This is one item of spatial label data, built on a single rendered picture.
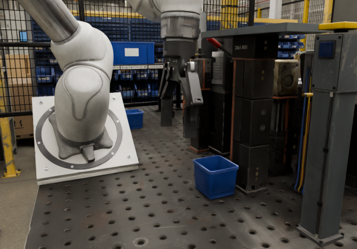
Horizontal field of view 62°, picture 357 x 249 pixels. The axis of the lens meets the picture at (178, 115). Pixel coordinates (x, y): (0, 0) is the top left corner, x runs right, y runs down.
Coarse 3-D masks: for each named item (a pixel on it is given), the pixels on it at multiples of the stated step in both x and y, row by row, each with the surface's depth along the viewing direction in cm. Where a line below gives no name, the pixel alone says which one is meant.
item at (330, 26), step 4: (320, 24) 59; (324, 24) 58; (328, 24) 58; (332, 24) 57; (336, 24) 56; (340, 24) 55; (344, 24) 55; (348, 24) 55; (352, 24) 55; (356, 24) 56; (320, 28) 59; (324, 28) 59; (328, 28) 58; (332, 28) 57; (336, 28) 56; (340, 28) 56; (344, 28) 55; (348, 28) 55; (352, 28) 56; (356, 28) 56; (336, 32) 58; (340, 32) 58; (344, 32) 57
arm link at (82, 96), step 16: (64, 80) 84; (80, 80) 84; (96, 80) 85; (64, 96) 83; (80, 96) 82; (96, 96) 84; (64, 112) 85; (80, 112) 85; (96, 112) 87; (64, 128) 91; (80, 128) 90; (96, 128) 93
